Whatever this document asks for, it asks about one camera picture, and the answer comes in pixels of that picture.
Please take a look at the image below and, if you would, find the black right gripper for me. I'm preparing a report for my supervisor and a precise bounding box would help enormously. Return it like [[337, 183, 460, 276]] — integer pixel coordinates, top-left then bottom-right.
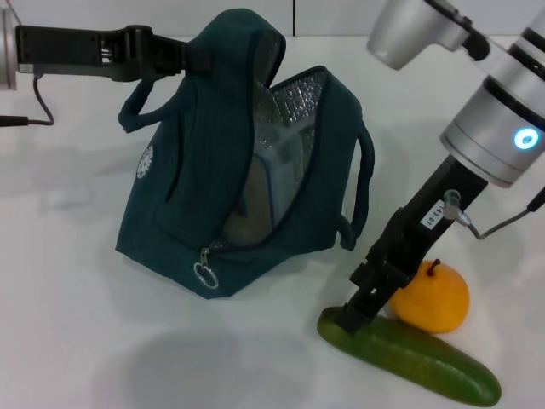
[[336, 155, 489, 335]]

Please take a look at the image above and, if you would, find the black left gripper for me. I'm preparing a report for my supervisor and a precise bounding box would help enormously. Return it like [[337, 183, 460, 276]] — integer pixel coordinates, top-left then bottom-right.
[[14, 24, 215, 83]]

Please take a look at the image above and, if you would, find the green cucumber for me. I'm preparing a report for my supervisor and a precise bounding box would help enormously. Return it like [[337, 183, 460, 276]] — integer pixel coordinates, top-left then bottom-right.
[[316, 306, 502, 406]]

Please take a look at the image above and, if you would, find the dark teal fabric lunch bag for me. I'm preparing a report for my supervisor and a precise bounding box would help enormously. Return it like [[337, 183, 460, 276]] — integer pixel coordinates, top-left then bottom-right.
[[114, 9, 376, 302]]

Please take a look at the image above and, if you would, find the clear blue-rimmed food container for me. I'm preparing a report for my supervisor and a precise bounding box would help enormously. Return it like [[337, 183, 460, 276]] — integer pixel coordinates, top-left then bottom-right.
[[225, 130, 307, 244]]

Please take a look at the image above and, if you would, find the orange yellow pear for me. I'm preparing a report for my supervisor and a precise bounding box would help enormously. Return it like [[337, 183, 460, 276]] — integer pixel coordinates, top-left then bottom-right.
[[389, 258, 471, 335]]

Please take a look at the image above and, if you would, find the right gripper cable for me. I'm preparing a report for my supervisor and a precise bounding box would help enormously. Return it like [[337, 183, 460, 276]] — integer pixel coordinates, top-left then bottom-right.
[[442, 189, 542, 239]]

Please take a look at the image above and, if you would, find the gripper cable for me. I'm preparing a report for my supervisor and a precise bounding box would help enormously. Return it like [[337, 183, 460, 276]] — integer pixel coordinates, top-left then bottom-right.
[[0, 74, 56, 129], [442, 189, 542, 239]]

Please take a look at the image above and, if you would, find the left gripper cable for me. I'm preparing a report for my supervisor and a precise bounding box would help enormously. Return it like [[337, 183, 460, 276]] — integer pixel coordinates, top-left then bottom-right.
[[0, 74, 56, 129]]

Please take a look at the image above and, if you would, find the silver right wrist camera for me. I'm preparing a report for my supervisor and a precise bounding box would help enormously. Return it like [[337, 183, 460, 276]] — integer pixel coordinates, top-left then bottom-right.
[[366, 0, 491, 72]]

